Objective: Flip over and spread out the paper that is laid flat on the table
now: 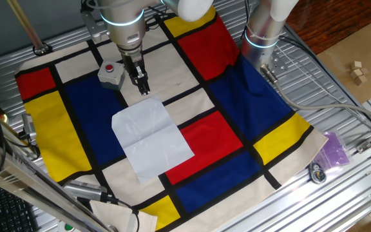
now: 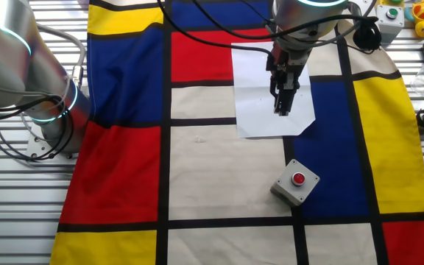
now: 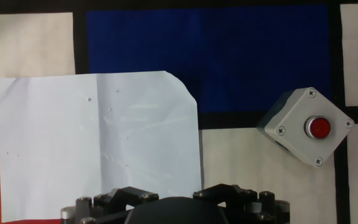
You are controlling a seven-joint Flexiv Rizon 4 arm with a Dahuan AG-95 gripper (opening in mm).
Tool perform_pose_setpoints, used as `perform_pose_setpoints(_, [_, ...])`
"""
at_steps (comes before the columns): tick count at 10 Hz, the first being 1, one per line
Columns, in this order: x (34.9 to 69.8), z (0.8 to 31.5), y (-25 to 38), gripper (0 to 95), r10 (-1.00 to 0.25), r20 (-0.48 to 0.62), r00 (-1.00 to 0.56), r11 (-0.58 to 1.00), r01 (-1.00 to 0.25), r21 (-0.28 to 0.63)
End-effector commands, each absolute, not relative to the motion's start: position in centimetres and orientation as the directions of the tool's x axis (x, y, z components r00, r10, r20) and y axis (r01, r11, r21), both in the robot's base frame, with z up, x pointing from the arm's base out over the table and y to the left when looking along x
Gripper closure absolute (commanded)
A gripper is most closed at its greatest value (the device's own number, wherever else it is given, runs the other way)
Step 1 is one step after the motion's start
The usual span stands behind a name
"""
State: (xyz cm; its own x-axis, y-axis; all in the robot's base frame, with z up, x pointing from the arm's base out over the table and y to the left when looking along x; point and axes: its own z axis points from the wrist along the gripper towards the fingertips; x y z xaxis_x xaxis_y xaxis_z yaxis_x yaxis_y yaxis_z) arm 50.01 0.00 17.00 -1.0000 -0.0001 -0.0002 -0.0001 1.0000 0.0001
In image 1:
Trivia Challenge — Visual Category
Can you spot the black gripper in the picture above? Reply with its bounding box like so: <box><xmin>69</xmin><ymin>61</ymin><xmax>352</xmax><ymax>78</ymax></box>
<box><xmin>119</xmin><ymin>50</ymin><xmax>151</xmax><ymax>97</ymax></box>

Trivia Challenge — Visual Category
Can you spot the white paper sheet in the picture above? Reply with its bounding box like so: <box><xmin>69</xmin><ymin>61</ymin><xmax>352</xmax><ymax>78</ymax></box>
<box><xmin>111</xmin><ymin>95</ymin><xmax>195</xmax><ymax>184</ymax></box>

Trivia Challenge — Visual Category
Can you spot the grey red button box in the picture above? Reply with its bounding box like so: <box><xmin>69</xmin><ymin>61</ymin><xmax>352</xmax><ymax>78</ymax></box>
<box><xmin>97</xmin><ymin>61</ymin><xmax>126</xmax><ymax>91</ymax></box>

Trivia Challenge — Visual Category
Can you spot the colour block tablecloth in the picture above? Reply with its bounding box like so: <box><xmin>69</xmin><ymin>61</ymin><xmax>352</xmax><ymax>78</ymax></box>
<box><xmin>14</xmin><ymin>5</ymin><xmax>330</xmax><ymax>232</ymax></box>

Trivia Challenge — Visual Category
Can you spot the wooden pole with black base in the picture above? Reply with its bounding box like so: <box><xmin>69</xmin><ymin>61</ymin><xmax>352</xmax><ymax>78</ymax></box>
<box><xmin>6</xmin><ymin>0</ymin><xmax>53</xmax><ymax>57</ymax></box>

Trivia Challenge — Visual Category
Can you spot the grey green button box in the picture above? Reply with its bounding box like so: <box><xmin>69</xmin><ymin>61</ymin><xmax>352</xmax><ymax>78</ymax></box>
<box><xmin>57</xmin><ymin>220</ymin><xmax>77</xmax><ymax>232</ymax></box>

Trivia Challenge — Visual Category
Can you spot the black computer keyboard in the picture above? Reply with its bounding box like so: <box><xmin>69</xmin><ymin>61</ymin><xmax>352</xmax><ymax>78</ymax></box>
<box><xmin>0</xmin><ymin>180</ymin><xmax>40</xmax><ymax>232</ymax></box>

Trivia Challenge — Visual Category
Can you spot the purple plastic bag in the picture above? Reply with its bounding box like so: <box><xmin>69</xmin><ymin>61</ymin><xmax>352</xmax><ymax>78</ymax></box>
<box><xmin>312</xmin><ymin>130</ymin><xmax>354</xmax><ymax>170</ymax></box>

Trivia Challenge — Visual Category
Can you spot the brown fibreboard panel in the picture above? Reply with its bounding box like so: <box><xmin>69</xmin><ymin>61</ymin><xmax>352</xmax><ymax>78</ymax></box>
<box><xmin>316</xmin><ymin>11</ymin><xmax>371</xmax><ymax>104</ymax></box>

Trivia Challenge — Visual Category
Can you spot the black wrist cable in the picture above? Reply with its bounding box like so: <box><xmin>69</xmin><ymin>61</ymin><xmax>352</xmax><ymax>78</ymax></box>
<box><xmin>142</xmin><ymin>5</ymin><xmax>173</xmax><ymax>32</ymax></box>

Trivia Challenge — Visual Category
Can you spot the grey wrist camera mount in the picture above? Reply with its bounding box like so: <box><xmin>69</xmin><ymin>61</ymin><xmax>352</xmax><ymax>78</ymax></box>
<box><xmin>81</xmin><ymin>2</ymin><xmax>109</xmax><ymax>43</ymax></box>

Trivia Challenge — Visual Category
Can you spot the small grey camera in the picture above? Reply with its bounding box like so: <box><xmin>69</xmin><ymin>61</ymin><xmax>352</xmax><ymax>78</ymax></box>
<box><xmin>21</xmin><ymin>112</ymin><xmax>38</xmax><ymax>141</ymax></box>

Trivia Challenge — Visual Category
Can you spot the silver camera on frame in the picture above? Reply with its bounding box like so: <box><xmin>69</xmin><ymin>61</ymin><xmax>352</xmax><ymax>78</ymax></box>
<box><xmin>62</xmin><ymin>179</ymin><xmax>109</xmax><ymax>204</ymax></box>

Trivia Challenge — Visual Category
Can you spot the black camera cable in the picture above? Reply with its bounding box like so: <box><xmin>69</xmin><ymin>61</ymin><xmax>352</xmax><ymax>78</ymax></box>
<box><xmin>106</xmin><ymin>195</ymin><xmax>141</xmax><ymax>232</ymax></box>

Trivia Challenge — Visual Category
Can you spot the aluminium frame beam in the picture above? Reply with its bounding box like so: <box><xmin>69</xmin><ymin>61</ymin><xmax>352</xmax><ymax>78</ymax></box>
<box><xmin>0</xmin><ymin>130</ymin><xmax>119</xmax><ymax>232</ymax></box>

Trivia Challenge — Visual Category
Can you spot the thick grey robot cable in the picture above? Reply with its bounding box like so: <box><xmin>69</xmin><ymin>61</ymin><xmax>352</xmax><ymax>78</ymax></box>
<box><xmin>260</xmin><ymin>63</ymin><xmax>371</xmax><ymax>128</ymax></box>

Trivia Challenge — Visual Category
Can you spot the aluminium corner bracket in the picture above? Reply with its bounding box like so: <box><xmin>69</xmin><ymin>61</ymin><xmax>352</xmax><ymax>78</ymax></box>
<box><xmin>355</xmin><ymin>139</ymin><xmax>371</xmax><ymax>154</ymax></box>

